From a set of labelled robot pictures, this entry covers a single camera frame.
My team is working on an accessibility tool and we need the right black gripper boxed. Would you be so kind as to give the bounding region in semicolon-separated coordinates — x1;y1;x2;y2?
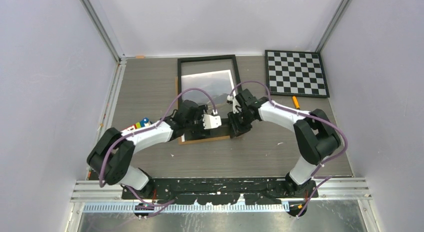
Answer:
228;109;256;138

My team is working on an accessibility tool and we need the aluminium rail frame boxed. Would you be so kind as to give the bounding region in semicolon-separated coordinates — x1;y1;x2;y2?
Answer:
65;177;382;232

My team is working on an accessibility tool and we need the purple cable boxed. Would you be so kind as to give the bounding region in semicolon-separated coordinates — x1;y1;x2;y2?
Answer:
229;80;349;218
98;87;218;219

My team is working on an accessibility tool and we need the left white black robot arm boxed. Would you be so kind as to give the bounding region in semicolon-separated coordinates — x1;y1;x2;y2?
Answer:
86;100;222;199

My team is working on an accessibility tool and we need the orange handled screwdriver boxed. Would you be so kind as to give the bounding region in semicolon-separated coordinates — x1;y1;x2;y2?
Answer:
292;96;301;110

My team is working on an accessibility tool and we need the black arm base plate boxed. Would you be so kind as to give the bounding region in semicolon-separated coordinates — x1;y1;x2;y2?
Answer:
121;177;317;206

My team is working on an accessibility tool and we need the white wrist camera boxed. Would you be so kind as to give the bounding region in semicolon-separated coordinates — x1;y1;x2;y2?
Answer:
202;114;222;130
227;94;242;114

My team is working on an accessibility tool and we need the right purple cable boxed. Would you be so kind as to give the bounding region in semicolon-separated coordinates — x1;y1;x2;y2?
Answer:
229;80;349;218

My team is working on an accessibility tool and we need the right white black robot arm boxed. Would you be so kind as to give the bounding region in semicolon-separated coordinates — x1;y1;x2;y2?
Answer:
227;89;342;197

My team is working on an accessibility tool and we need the black white checkerboard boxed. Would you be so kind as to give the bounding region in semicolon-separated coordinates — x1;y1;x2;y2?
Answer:
264;49;330;98

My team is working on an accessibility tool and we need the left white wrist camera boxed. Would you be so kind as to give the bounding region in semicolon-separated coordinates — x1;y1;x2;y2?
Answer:
202;114;222;130

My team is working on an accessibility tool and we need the black wooden picture frame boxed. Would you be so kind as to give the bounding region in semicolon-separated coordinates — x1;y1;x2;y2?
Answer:
176;54;242;145

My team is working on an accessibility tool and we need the brown frame backing board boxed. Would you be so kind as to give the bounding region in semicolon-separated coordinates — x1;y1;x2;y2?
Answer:
175;77;230;145

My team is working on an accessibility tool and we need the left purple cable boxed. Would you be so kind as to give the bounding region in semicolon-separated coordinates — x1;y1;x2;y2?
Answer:
98;87;218;219

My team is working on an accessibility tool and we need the colourful toy block truck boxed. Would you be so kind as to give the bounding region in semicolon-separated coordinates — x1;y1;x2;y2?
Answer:
122;117;151;132

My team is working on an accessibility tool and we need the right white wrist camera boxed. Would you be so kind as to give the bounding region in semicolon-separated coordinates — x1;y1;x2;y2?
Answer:
227;94;242;114

